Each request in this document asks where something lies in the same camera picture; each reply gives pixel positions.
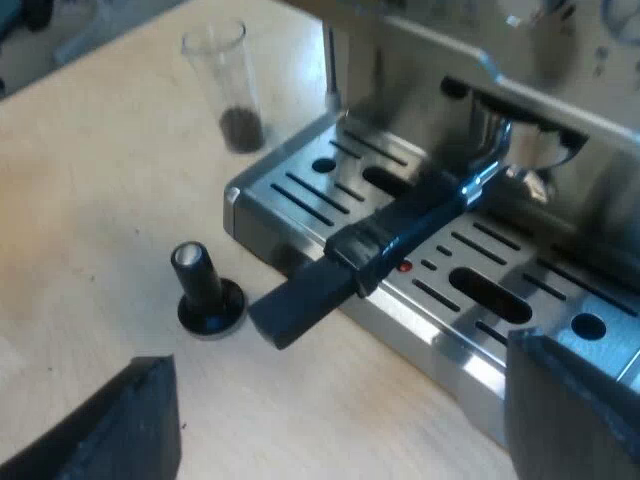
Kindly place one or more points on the small black tamper with knob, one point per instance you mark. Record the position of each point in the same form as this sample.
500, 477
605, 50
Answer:
196, 272

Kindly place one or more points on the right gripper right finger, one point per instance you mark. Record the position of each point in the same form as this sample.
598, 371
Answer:
575, 420

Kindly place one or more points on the steel espresso machine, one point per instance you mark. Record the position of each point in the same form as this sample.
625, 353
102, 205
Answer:
300, 190

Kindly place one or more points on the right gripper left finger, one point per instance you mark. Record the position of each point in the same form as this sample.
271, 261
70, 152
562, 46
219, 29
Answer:
115, 430

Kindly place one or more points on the clear measuring glass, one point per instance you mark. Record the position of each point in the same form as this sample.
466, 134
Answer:
242, 131

